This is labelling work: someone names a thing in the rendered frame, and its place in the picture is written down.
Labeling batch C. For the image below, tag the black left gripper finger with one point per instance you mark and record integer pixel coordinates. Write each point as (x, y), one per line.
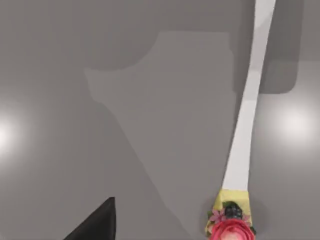
(101, 222)

